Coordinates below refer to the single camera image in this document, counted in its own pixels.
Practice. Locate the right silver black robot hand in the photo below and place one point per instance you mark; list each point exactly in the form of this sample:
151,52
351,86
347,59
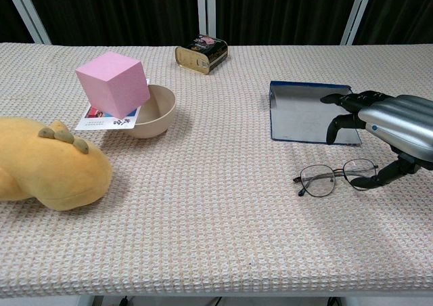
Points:
395,116

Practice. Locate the thin metal eyeglasses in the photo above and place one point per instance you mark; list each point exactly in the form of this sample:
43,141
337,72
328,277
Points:
316,181

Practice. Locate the black gold tin can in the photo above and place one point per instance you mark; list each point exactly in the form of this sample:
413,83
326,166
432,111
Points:
199,53

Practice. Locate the beige waffle tablecloth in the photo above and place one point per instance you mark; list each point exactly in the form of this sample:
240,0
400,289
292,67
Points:
203,201

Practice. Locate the beige bowl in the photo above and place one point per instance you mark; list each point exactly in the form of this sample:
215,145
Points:
159,116

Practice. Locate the pink foam cube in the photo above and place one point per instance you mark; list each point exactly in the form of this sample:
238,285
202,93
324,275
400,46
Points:
111,82

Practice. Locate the black pleated curtain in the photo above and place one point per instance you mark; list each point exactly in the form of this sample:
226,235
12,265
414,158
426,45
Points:
118,11

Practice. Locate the white printed card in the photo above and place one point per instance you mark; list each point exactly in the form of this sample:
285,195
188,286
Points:
98,119

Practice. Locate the yellow plush toy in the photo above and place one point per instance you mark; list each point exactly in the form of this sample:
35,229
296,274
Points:
50,174

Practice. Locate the white aluminium frame post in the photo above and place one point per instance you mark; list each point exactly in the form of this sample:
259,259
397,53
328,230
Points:
27,13
358,11
206,11

